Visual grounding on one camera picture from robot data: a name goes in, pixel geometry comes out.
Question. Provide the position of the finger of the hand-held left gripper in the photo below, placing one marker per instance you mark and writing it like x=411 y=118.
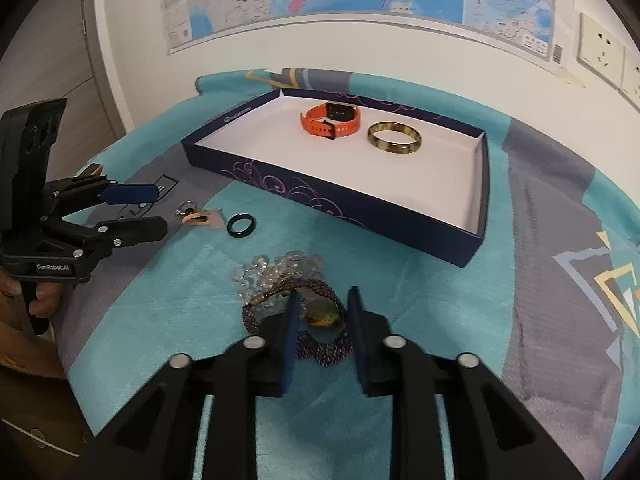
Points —
x=127 y=193
x=135 y=230

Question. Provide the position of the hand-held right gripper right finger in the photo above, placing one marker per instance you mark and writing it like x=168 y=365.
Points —
x=357 y=342

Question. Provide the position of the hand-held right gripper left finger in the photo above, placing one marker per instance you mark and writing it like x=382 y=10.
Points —
x=292 y=342

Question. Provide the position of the navy patterned shallow box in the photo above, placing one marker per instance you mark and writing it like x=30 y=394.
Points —
x=350 y=175

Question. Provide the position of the person's left forearm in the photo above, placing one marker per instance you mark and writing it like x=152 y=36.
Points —
x=22 y=345

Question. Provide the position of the person's left hand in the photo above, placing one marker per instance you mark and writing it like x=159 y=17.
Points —
x=46 y=297

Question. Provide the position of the grey cabinet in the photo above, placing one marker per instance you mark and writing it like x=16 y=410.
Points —
x=45 y=35

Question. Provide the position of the teal and grey printed blanket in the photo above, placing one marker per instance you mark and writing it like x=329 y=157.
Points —
x=525 y=310

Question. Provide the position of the tortoiseshell bangle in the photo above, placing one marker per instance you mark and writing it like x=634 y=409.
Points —
x=372 y=141

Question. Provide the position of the orange smart watch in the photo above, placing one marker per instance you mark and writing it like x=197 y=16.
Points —
x=345 y=127

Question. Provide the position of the white wall socket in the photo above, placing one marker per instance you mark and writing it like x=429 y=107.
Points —
x=600 y=45
x=632 y=77

